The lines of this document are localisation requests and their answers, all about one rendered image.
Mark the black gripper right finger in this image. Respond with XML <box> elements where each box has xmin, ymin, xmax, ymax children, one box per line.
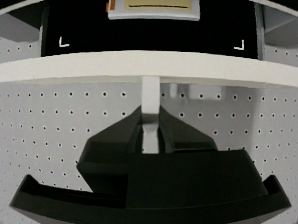
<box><xmin>156</xmin><ymin>105</ymin><xmax>219</xmax><ymax>153</ymax></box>

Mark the white imager box with drawer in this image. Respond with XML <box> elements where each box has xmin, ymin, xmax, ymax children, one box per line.
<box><xmin>0</xmin><ymin>0</ymin><xmax>298</xmax><ymax>133</ymax></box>

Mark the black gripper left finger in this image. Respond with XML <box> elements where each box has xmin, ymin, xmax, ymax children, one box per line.
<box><xmin>82</xmin><ymin>104</ymin><xmax>144</xmax><ymax>153</ymax></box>

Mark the grey flat base plate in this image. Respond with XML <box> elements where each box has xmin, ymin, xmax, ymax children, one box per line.
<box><xmin>0</xmin><ymin>37</ymin><xmax>298</xmax><ymax>224</ymax></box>

